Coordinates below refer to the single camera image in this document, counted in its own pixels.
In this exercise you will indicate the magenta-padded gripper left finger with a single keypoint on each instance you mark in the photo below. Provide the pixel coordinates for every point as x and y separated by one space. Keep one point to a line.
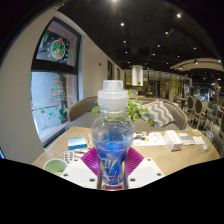
77 173

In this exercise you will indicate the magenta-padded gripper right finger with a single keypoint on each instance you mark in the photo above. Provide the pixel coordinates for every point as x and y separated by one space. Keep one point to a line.
146 171

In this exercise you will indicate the clear bottle with blue liquid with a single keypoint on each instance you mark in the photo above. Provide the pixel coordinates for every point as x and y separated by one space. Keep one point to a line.
112 133

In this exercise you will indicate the white sticker card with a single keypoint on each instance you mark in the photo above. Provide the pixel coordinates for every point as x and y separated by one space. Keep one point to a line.
69 156

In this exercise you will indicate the pale green cup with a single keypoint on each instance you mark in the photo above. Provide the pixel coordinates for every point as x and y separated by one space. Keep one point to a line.
55 166

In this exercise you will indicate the blue and white box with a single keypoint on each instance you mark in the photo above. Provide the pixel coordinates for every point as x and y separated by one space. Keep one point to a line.
77 142

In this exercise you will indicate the white printed leaflet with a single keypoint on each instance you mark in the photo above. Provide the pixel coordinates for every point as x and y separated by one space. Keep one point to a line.
151 139

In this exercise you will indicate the flat round red coaster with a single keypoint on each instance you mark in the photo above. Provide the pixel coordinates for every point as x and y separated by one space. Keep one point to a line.
115 187

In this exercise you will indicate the white cardboard box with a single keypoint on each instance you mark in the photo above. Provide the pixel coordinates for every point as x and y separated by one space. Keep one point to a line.
173 140

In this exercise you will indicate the small white packet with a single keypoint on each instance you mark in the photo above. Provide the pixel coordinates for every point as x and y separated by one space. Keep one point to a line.
183 136

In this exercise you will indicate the grey zigzag striped cushion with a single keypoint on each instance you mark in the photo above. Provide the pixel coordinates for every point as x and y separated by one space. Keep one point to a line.
160 113

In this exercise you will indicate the grey curved sofa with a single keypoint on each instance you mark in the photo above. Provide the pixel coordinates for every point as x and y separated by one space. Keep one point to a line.
81 113

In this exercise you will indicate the white paper napkin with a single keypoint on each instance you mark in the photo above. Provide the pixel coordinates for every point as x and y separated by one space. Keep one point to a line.
199 140

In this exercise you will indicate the green leafy plant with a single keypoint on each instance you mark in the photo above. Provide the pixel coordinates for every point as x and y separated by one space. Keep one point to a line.
136 108

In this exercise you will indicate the group of dining chairs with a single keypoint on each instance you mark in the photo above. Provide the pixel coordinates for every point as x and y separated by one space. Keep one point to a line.
200 110

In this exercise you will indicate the window with festive decorations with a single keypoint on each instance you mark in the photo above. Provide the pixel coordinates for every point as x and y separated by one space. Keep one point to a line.
50 93

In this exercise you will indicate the white cylindrical pendant lamp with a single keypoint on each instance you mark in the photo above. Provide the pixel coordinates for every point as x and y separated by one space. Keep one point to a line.
137 75

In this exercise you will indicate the ceiling spot lights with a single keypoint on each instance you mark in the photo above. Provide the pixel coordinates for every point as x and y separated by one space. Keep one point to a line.
150 33

